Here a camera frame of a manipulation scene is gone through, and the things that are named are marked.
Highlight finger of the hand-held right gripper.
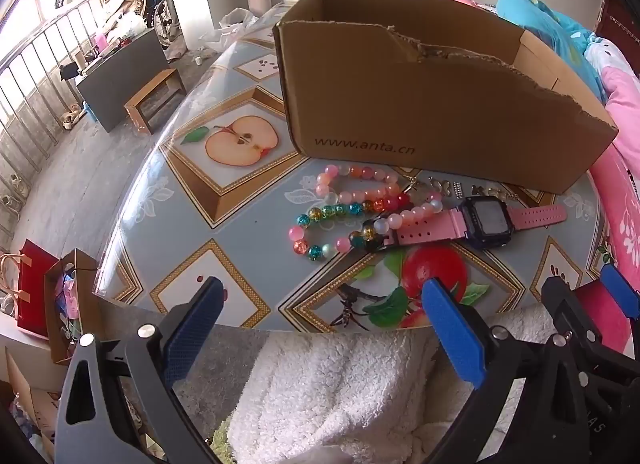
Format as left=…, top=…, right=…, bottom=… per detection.
left=541, top=275, right=608, bottom=360
left=600, top=263, right=640, bottom=325

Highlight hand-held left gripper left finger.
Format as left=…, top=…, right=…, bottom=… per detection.
left=54, top=276, right=226, bottom=464

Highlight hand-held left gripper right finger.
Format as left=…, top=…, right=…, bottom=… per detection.
left=421, top=278, right=601, bottom=464

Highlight pink digital wristwatch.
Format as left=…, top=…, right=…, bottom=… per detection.
left=382, top=195, right=569, bottom=251

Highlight multicolour bead bracelet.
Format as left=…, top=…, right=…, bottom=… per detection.
left=287, top=192, right=446, bottom=262

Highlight pink bead bracelet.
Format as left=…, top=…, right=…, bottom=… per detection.
left=314, top=165, right=405, bottom=202

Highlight brown cardboard box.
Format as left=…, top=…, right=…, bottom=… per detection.
left=272, top=0, right=620, bottom=195

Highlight pink plush blanket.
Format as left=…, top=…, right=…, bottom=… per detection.
left=587, top=144, right=640, bottom=345

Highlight open box with clutter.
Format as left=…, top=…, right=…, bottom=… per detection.
left=44, top=249, right=108, bottom=366

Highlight red paper bag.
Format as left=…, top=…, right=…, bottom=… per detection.
left=0, top=239, right=61, bottom=339

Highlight light pink printed quilt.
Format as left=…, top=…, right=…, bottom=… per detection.
left=582, top=34, right=640, bottom=179

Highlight wooden stool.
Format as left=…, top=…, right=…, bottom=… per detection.
left=124, top=68, right=187, bottom=135

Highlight grey cabinet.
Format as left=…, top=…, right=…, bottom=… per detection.
left=76, top=28, right=171, bottom=133

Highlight blue quilt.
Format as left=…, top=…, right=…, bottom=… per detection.
left=495, top=0, right=608, bottom=104

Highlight wheelchair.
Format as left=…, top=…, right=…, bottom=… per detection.
left=145, top=0, right=181, bottom=47

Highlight white plastic bags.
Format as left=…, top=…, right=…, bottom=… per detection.
left=202, top=6, right=261, bottom=52

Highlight metal railing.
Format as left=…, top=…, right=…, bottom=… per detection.
left=0, top=0, right=108, bottom=225

